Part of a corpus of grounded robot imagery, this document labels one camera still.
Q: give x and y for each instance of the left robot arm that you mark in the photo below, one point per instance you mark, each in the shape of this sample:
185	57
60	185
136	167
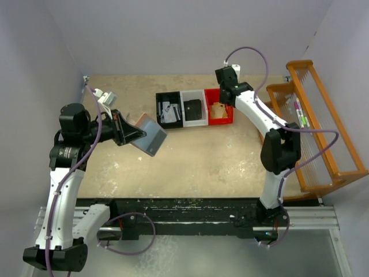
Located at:
61	244

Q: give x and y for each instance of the purple marker pen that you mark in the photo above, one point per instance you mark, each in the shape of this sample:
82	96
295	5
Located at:
299	114

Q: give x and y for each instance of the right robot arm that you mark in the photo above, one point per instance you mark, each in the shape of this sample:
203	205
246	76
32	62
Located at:
281	140

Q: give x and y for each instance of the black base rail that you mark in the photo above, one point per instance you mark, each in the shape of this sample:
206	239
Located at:
136	217

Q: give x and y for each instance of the black wallet in bin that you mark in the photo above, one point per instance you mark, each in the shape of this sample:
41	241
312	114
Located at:
192	110

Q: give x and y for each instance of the black plastic bin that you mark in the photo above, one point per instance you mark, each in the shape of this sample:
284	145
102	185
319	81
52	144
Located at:
173	97

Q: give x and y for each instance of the red plastic bin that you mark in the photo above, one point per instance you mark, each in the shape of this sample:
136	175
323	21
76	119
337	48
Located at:
213	95

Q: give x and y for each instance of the orange cards in red bin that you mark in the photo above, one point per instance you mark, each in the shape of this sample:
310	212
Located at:
218	111

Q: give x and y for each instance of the orange wooden tiered rack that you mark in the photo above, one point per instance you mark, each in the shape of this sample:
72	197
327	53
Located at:
340	164

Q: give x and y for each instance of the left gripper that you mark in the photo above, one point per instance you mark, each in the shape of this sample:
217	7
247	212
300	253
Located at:
123	131

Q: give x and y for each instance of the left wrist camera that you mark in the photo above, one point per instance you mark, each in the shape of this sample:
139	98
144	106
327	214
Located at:
105	100

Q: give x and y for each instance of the aluminium frame rail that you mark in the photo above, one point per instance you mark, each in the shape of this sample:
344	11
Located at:
300	218

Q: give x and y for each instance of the white plastic bin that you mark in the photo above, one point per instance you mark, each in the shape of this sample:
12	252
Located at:
190	95

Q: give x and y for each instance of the grey cards in black bin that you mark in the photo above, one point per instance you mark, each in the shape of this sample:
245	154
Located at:
169	112

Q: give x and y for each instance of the pink leather card holder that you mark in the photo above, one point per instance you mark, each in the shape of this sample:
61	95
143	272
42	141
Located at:
154	136

